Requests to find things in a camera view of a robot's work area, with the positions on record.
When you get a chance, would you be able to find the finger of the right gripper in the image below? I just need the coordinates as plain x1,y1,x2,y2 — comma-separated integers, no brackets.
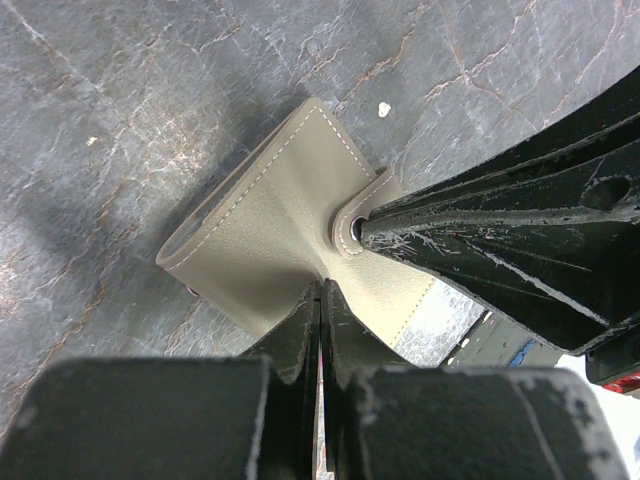
360,72,639,355

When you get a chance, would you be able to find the grey card holder wallet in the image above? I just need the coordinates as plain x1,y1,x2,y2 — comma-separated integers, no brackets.
156,98,434,346

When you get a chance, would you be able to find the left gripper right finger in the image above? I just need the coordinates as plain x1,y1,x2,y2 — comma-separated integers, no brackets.
321,280,627,479

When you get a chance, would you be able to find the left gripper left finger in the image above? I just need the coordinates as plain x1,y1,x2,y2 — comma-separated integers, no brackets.
1,283,320,479

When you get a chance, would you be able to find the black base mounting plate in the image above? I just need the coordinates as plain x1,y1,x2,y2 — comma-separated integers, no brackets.
440,310,563,369

